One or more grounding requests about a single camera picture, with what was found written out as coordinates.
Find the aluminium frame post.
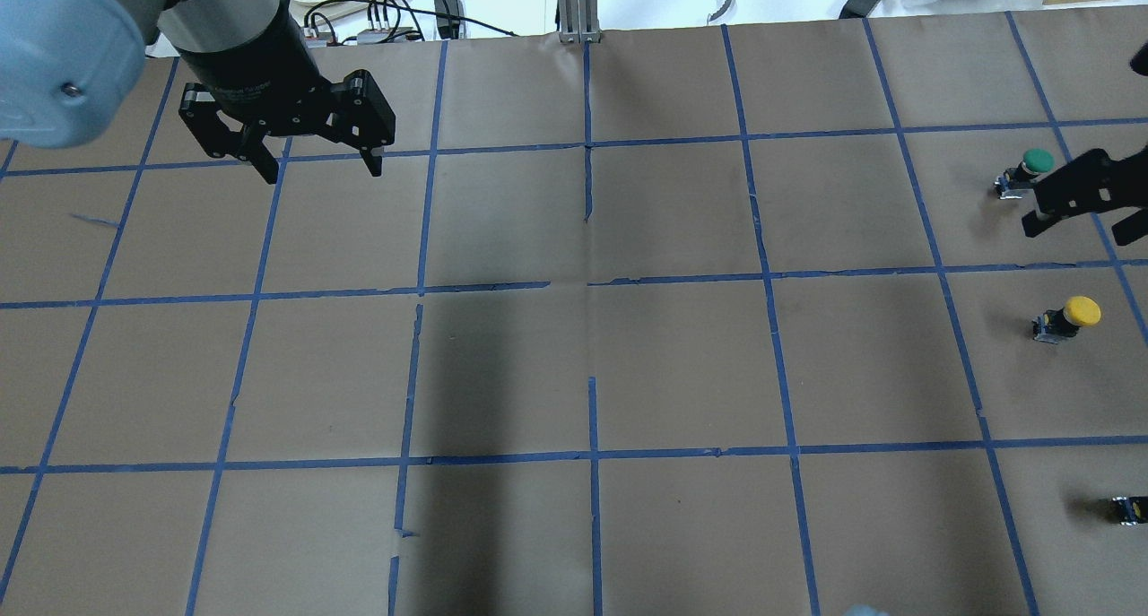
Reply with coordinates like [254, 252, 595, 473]
[556, 0, 602, 44]

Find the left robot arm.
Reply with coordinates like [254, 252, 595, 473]
[1, 0, 396, 184]

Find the black push button part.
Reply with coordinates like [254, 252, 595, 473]
[1109, 496, 1147, 525]

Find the yellow push button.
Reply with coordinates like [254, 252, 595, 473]
[1031, 296, 1103, 343]

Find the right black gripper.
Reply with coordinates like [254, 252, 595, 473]
[1022, 149, 1148, 245]

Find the green push button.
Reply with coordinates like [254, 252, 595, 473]
[994, 149, 1057, 200]

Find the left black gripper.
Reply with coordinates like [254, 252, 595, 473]
[178, 20, 396, 186]

